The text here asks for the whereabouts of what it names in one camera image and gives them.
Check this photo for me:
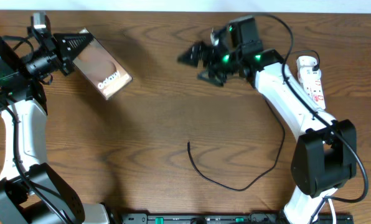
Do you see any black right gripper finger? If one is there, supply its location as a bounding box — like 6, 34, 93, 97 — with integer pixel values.
177, 41, 206, 67
197, 70, 226, 87

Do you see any black charger cable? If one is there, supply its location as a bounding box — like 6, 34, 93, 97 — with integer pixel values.
187, 49, 321, 192

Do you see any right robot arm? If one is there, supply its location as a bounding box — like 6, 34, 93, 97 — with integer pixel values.
178, 16, 364, 223

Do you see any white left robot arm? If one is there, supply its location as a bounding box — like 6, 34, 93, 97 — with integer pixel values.
0, 28, 116, 223

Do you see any white USB charger adapter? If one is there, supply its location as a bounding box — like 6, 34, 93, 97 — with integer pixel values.
296, 55, 321, 76

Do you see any white power strip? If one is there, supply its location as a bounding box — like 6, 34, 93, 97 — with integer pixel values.
298, 67, 326, 109

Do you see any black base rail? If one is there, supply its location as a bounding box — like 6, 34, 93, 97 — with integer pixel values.
120, 211, 354, 224

